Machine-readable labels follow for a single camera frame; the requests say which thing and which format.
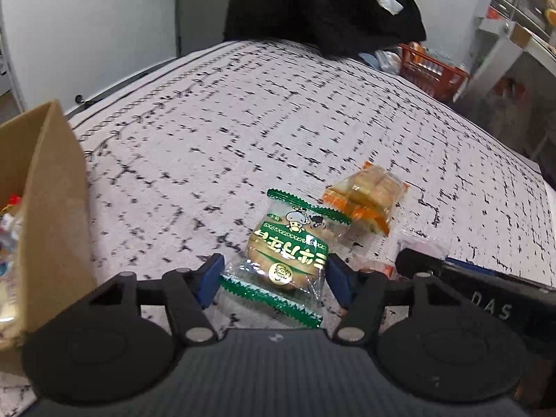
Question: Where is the orange plastic basket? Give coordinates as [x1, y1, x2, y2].
[396, 42, 471, 103]

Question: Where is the green trimmed clear cookie packet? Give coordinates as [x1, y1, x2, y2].
[219, 188, 353, 329]

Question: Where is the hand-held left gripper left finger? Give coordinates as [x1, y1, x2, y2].
[89, 253, 227, 347]

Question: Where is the orange macaron clear packet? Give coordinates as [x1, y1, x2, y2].
[349, 238, 448, 280]

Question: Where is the pale blue plastic bag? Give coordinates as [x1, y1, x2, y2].
[357, 49, 401, 75]

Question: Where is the grey drawer organizer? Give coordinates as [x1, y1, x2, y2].
[488, 0, 556, 45]

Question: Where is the small orange object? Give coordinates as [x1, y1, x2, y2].
[494, 76, 527, 99]

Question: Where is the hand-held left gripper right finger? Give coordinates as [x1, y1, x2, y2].
[325, 253, 472, 345]

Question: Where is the brown cardboard box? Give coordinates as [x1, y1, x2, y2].
[0, 100, 99, 376]

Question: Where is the black cloth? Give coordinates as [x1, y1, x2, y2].
[223, 0, 427, 60]

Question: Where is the orange clear biscuit packet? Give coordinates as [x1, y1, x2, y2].
[321, 161, 411, 236]

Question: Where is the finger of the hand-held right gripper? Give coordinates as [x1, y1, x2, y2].
[445, 256, 555, 291]
[395, 247, 444, 278]

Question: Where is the white desk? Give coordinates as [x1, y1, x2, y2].
[452, 17, 556, 159]

